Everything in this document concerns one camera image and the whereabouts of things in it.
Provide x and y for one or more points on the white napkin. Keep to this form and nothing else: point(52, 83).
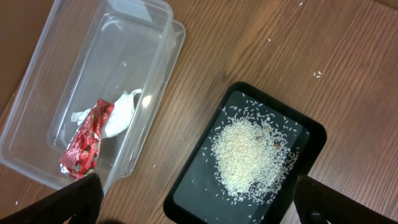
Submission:
point(121, 116)

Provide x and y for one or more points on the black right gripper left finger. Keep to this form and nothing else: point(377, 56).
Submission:
point(79, 202)

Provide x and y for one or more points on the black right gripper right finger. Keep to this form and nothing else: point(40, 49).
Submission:
point(317, 203)

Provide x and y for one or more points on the red snack wrapper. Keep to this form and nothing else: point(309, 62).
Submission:
point(80, 158)

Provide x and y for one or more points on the clear plastic bin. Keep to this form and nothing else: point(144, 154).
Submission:
point(91, 50)

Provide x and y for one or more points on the black plastic tray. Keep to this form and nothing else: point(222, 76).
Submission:
point(189, 200)

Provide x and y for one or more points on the pile of rice grains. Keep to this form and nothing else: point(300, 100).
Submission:
point(250, 150)

